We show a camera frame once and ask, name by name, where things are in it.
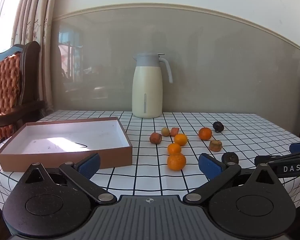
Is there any orange tufted back cushion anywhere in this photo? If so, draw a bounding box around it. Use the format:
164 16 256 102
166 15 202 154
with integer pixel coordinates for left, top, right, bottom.
0 52 22 140

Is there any large wrinkled orange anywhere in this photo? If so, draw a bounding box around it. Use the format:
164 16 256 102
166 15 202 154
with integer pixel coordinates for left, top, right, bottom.
167 152 187 172

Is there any brown cardboard box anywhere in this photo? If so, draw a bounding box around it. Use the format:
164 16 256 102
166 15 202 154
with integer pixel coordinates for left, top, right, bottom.
0 116 133 172

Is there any white checked tablecloth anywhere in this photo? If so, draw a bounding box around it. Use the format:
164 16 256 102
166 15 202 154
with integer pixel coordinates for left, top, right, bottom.
0 110 300 240

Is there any blue cloth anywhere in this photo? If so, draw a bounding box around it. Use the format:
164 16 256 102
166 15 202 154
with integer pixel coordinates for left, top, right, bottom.
0 44 23 63

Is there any beige embroidered curtain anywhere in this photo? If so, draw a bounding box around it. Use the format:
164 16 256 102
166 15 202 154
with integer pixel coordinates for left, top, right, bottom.
11 0 59 115

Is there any cream thermos jug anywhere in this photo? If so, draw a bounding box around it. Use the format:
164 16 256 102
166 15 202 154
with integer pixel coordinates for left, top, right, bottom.
132 52 173 119

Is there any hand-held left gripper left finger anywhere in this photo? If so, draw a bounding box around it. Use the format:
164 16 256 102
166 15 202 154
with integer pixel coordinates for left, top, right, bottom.
21 152 118 205

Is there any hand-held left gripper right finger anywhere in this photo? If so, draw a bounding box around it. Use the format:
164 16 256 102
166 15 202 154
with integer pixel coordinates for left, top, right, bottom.
182 152 282 205

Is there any window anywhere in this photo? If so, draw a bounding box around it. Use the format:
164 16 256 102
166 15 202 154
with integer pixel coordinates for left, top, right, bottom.
0 0 23 58

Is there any small orange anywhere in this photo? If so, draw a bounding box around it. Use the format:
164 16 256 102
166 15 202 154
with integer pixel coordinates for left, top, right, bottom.
174 134 188 146
167 143 182 155
198 127 212 140

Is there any brown ridged pastry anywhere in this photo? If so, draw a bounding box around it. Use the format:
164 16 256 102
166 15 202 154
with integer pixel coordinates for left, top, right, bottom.
150 132 162 144

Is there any dark wooden sofa frame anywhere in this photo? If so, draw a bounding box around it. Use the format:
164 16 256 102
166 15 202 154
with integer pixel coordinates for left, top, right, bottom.
0 41 53 140

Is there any tan brown pastry piece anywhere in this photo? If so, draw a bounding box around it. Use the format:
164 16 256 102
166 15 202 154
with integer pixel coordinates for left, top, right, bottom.
209 140 222 152

